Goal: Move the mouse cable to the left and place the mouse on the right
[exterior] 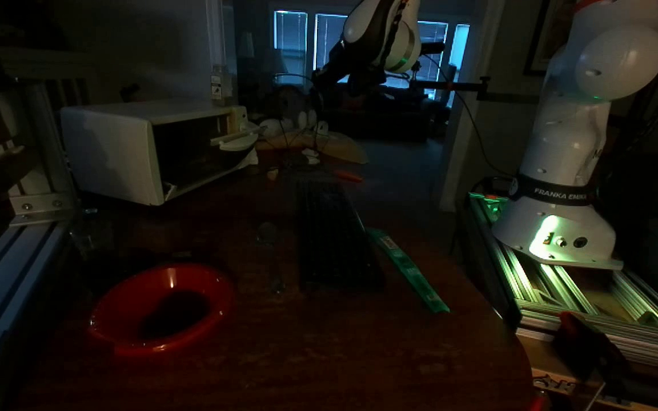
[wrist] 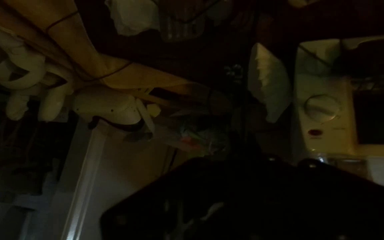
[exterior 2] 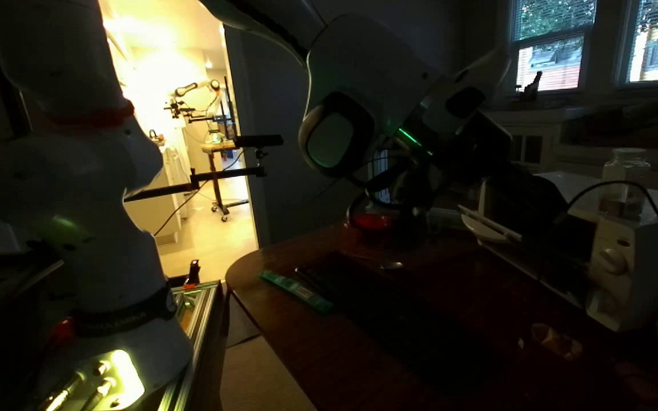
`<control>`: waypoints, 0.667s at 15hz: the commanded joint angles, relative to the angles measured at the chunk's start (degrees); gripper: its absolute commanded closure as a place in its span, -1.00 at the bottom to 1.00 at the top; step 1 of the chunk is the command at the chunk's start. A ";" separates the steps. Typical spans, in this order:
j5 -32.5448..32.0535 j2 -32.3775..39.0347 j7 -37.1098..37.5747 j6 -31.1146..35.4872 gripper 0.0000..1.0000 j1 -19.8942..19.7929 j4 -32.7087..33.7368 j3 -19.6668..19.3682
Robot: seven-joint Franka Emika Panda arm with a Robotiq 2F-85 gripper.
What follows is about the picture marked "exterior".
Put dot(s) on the red plastic bowl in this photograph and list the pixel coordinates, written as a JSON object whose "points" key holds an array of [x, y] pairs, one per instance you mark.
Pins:
{"points": [[125, 298]]}

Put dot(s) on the black tripod stand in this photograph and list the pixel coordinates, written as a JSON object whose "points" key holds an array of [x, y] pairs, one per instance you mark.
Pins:
{"points": [[466, 86]]}

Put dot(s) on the small white card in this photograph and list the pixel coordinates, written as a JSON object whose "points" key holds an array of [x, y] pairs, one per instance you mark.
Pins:
{"points": [[312, 156]]}

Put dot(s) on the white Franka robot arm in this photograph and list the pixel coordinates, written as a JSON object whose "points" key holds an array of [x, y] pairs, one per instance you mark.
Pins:
{"points": [[571, 138]]}

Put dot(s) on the aluminium robot base platform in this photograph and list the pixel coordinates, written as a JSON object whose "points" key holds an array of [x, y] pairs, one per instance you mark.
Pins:
{"points": [[571, 298]]}

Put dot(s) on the dark framed wall picture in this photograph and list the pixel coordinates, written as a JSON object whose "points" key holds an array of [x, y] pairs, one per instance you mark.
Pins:
{"points": [[547, 46]]}

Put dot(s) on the large multi-pane window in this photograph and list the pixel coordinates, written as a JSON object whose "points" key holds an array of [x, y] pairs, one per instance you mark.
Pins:
{"points": [[291, 38]]}

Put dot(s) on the beige paper bag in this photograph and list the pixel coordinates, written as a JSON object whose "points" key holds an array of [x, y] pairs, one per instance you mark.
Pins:
{"points": [[349, 150]]}

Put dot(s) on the aluminium extrusion frame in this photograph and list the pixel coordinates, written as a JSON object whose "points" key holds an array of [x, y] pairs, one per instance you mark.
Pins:
{"points": [[10, 265]]}

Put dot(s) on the black clamp block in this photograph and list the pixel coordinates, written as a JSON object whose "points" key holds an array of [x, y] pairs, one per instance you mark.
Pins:
{"points": [[584, 345]]}

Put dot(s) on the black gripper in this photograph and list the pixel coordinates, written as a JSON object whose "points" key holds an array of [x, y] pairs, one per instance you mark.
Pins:
{"points": [[352, 72]]}

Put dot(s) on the black computer keyboard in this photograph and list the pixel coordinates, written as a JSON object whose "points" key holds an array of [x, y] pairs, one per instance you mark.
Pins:
{"points": [[337, 235]]}

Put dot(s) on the white round object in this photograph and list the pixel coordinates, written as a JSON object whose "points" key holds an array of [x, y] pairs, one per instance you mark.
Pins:
{"points": [[315, 129]]}

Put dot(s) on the white microwave oven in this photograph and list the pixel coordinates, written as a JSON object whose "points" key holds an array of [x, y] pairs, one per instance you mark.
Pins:
{"points": [[108, 150]]}

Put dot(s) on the red marker pen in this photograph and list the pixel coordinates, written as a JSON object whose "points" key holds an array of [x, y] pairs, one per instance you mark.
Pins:
{"points": [[351, 177]]}

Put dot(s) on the clear glass jar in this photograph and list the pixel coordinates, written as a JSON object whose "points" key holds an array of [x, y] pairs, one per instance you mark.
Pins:
{"points": [[219, 87]]}

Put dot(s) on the white oval object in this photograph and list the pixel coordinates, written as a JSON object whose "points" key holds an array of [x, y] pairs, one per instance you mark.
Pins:
{"points": [[237, 142]]}

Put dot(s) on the green flat ruler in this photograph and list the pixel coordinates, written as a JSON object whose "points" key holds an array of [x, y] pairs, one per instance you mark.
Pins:
{"points": [[409, 271]]}

